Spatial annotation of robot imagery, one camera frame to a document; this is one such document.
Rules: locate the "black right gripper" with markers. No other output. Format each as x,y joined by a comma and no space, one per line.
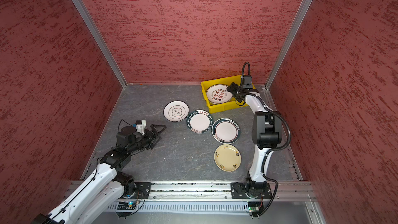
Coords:
232,88

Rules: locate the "cream yellow plate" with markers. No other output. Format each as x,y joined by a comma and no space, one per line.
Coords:
227,158

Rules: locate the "right aluminium corner post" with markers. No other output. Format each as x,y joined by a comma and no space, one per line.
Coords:
295,26

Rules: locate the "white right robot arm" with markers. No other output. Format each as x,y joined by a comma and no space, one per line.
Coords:
265,134

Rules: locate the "large white plate red characters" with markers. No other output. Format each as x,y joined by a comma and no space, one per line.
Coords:
218,94

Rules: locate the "green red rim plate right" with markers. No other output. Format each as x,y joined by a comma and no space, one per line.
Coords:
225,131

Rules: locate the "left aluminium corner post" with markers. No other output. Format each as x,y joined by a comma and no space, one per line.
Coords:
84,13

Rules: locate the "aluminium corner post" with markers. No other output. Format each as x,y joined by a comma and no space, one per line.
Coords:
295,26
84,13

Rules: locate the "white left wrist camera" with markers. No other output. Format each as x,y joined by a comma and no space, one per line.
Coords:
140,126

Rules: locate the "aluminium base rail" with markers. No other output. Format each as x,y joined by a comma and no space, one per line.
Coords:
199,197

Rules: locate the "yellow plastic bin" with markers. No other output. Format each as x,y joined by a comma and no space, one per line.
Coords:
231,104

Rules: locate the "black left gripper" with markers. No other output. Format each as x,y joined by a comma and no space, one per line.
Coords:
155,140

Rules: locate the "green rim hao shi plate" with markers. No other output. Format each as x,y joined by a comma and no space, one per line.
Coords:
199,121

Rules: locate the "white plate clover emblem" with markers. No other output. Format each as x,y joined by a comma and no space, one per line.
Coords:
176,111

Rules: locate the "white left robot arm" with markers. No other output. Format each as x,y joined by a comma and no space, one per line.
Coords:
107,183

